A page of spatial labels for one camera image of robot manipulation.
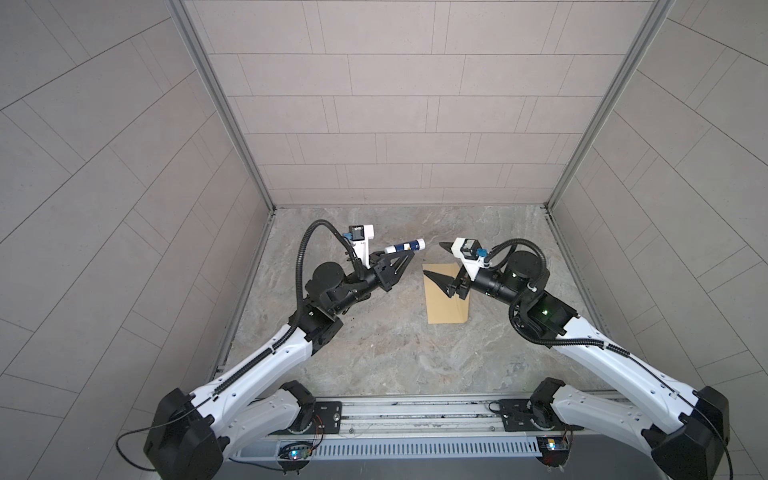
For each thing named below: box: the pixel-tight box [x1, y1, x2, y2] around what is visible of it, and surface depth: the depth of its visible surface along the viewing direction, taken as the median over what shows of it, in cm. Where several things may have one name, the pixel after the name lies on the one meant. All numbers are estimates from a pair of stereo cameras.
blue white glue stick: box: [384, 238, 426, 253], surface depth 63 cm
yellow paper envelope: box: [422, 262, 470, 325], surface depth 91 cm
